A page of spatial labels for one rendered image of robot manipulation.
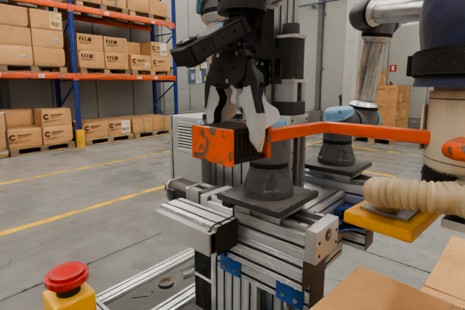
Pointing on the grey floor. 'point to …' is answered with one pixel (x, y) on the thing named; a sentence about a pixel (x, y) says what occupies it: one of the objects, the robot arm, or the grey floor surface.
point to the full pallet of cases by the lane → (391, 106)
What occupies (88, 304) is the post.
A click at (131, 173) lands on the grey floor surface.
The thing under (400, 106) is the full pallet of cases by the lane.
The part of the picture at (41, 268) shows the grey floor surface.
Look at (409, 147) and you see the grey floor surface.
